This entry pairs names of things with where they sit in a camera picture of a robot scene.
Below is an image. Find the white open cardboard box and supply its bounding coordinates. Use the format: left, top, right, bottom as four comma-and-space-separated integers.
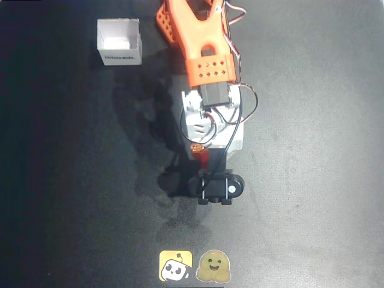
96, 17, 143, 66

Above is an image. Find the smiling hugging face sticker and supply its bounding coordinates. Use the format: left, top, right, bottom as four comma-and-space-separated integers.
195, 249, 231, 283

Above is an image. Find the yellow robot face sticker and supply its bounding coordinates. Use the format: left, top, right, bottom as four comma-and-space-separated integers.
158, 250, 193, 282

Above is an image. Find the black camera cable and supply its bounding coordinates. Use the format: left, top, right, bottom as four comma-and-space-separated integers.
206, 17, 244, 187

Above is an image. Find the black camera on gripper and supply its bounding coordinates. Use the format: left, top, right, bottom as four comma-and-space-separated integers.
188, 148, 245, 206

